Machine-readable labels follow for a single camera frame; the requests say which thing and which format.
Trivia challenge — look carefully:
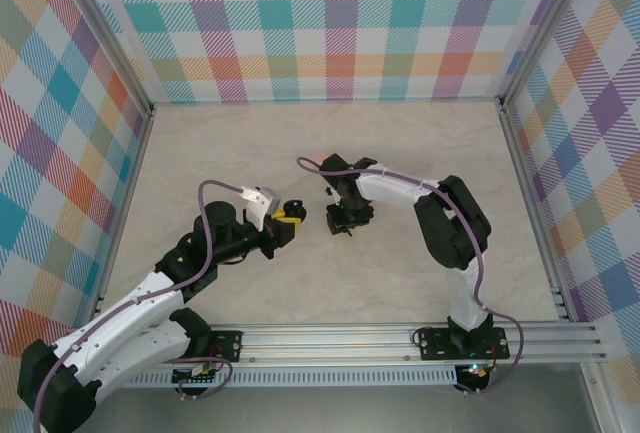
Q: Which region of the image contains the black earbud charging case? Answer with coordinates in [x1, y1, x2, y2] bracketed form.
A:
[281, 198, 308, 219]

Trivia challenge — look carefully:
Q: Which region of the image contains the aluminium frame floor rail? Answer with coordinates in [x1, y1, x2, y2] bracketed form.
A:
[85, 105, 157, 329]
[498, 102, 575, 324]

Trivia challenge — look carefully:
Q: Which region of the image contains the small controller circuit board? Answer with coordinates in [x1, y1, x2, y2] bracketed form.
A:
[171, 362, 224, 387]
[457, 361, 494, 394]

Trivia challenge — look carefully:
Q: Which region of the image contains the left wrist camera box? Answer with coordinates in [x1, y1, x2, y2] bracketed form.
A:
[239, 185, 282, 232]

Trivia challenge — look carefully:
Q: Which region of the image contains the grey metal panel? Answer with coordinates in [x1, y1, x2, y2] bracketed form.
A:
[64, 386, 601, 433]

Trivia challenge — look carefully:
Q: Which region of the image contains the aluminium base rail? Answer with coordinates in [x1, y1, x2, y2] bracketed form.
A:
[53, 323, 607, 368]

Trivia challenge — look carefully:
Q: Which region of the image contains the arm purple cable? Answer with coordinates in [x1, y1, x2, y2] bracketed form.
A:
[30, 180, 245, 433]
[295, 155, 526, 398]

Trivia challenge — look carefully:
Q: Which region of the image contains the white slotted cable duct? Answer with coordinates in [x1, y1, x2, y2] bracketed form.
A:
[78, 366, 460, 390]

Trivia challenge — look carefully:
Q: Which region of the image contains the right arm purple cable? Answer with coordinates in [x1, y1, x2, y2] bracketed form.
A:
[295, 155, 526, 398]

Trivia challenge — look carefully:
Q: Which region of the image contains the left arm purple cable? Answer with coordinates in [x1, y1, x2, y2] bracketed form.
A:
[30, 180, 245, 433]

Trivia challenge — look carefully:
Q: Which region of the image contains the aluminium frame post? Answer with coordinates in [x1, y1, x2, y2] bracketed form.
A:
[497, 0, 592, 113]
[57, 0, 156, 117]

